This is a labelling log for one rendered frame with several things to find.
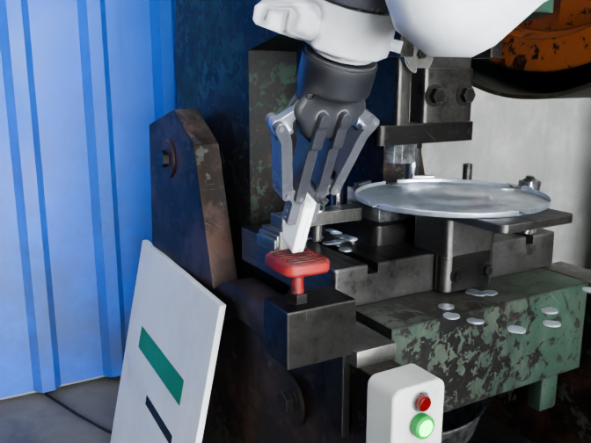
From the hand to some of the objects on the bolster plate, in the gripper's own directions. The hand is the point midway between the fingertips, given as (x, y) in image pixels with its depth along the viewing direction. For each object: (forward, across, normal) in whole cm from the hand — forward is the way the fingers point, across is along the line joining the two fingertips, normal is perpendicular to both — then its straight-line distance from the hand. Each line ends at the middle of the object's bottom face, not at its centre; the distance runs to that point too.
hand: (298, 221), depth 74 cm
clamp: (+19, +16, +17) cm, 30 cm away
